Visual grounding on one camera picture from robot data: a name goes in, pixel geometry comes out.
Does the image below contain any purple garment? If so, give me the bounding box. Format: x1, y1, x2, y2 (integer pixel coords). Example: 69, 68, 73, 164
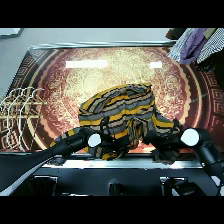
179, 28, 208, 65

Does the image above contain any silver frame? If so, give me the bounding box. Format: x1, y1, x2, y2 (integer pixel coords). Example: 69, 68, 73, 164
27, 40, 214, 197

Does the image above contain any yellow grey striped shirt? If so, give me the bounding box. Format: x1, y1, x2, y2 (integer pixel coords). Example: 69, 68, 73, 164
49, 82, 184, 165

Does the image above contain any beige clothes hanger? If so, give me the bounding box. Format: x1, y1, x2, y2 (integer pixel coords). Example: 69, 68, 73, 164
0, 95, 48, 125

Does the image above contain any white clothes hanger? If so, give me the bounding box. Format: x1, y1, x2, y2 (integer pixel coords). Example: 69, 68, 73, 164
0, 86, 44, 152

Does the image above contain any black white checked garment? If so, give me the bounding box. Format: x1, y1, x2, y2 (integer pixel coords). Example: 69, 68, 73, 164
167, 28, 195, 63

